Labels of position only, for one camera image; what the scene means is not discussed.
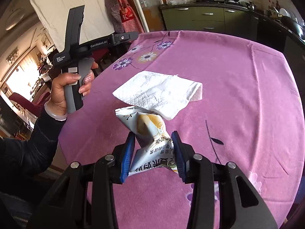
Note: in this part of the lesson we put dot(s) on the red patterned apron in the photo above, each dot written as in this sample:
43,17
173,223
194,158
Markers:
123,17

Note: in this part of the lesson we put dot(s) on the plastic bag on counter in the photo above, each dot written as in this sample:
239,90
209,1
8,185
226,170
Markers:
178,2

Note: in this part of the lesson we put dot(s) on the dark green counter cabinets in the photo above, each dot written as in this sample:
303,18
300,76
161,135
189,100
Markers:
276,35

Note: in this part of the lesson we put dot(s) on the large black wok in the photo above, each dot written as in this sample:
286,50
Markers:
293,26

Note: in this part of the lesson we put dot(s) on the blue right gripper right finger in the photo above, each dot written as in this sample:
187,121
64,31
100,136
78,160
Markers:
182,158

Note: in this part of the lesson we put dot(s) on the person's left hand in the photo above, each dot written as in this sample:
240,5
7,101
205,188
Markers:
56,107

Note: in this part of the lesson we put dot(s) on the dark red chair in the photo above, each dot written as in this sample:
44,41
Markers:
35,108

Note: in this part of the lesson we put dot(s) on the snack wrapper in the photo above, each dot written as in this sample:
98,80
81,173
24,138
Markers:
156,146

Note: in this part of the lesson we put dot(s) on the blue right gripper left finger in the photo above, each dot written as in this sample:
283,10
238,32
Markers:
126,155

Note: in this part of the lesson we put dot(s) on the glass sliding door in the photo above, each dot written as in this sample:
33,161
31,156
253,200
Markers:
150,15

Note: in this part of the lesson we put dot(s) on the purple floral tablecloth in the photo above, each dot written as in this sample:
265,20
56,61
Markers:
250,113

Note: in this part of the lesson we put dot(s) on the white paper napkin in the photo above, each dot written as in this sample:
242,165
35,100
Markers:
164,94

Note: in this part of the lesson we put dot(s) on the green lower drawer cabinet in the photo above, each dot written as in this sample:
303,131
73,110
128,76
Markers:
212,17

